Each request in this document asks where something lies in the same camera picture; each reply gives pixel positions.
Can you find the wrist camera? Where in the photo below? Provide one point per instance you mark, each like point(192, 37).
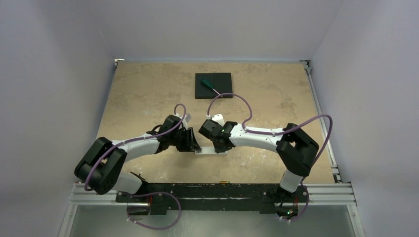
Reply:
point(217, 118)
point(186, 119)

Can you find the white remote control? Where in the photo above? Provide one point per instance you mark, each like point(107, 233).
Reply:
point(204, 151)

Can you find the green handled screwdriver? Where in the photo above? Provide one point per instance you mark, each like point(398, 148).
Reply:
point(210, 86)

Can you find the black foam pad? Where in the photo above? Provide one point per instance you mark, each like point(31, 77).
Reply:
point(222, 82)

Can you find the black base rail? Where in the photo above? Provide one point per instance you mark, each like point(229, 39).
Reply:
point(265, 198)

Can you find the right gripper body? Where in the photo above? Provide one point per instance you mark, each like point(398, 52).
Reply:
point(215, 142)

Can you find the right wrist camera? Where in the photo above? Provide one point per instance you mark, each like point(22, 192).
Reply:
point(217, 118)

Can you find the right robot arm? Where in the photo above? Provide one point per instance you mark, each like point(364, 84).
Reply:
point(296, 149)

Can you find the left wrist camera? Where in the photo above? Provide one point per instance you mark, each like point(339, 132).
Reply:
point(186, 119)

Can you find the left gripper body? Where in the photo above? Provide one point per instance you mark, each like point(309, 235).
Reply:
point(180, 139)

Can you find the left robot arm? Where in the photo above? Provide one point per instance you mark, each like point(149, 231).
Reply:
point(101, 166)

